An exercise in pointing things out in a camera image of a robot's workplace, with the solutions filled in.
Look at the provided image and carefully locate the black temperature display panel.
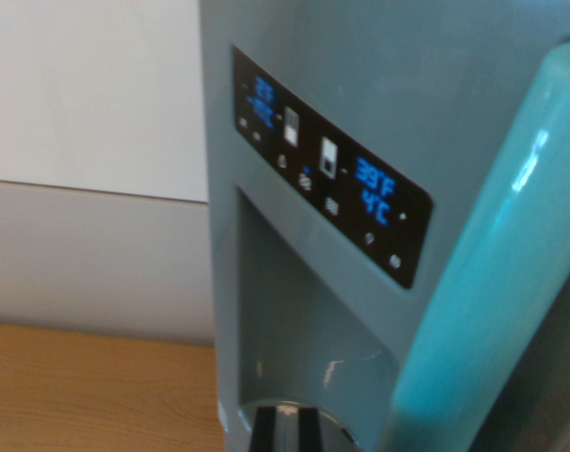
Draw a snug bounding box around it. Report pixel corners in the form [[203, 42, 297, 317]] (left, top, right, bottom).
[[230, 43, 434, 291]]

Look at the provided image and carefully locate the grey toy fridge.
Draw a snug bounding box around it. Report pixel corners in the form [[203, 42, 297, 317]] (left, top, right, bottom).
[[198, 0, 570, 452]]

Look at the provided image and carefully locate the teal curved door handle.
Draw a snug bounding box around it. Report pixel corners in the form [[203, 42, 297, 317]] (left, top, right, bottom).
[[375, 40, 570, 452]]

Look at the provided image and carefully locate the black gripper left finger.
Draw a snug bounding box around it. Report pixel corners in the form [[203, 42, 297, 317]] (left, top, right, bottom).
[[250, 406, 279, 452]]

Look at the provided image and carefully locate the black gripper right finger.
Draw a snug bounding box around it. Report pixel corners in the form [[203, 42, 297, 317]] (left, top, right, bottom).
[[297, 407, 325, 452]]

